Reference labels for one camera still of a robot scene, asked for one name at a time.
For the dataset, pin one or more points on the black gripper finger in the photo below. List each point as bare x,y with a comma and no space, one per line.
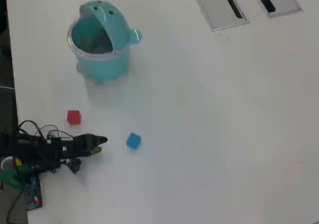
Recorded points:
98,140

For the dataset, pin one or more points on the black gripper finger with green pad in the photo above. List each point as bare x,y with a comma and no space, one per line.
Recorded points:
96,150

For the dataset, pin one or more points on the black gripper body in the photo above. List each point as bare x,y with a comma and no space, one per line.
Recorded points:
76,146

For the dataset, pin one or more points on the red lego block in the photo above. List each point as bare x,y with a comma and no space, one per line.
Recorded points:
74,117

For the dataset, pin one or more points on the blue lego block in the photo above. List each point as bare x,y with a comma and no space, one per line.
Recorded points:
133,141

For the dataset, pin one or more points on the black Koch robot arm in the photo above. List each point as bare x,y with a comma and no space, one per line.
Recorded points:
30,146

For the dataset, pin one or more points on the teal whale shaped bin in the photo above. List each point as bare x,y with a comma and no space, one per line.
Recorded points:
104,67

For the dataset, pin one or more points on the small yellow connector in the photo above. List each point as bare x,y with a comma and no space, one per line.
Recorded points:
18,161

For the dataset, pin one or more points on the blue circuit board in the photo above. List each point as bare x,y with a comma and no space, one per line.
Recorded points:
33,189

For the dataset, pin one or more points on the green table clamp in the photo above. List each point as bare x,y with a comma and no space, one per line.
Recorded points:
10,178

